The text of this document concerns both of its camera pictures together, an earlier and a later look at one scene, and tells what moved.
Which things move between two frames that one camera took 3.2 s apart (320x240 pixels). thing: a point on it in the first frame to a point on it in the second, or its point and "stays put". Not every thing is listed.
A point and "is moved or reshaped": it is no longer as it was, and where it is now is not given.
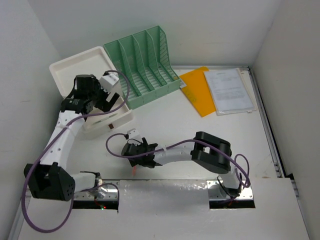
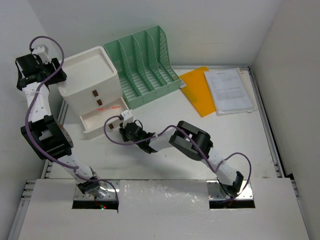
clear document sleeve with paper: [228, 93] stays put
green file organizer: [141, 60] stays put
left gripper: [104, 105] to [53, 65]
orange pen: [134, 171] is moved or reshaped
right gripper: [144, 143] to [122, 129]
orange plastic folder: [198, 91] stays put
